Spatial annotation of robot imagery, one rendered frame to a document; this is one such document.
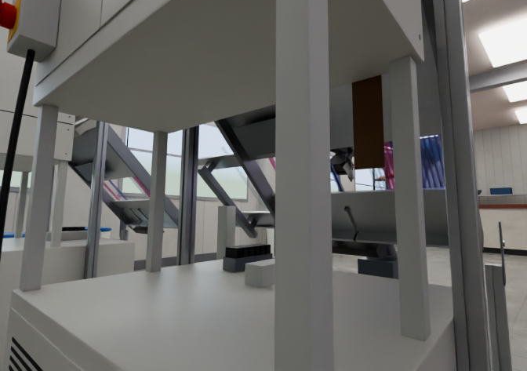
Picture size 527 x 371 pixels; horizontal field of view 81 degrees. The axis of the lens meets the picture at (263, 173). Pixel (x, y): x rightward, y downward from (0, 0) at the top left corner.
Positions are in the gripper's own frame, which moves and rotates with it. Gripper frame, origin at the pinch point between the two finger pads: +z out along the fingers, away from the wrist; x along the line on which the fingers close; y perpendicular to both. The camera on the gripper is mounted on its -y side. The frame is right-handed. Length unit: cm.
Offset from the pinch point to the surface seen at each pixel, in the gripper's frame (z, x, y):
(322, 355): 66, -48, -71
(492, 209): -337, -9, 591
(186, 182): 31, 22, -47
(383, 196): 13.5, -24.9, -9.2
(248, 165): 10.8, 19.1, -28.8
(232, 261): 49, 2, -34
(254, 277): 54, -13, -41
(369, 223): 16.8, -16.8, 3.2
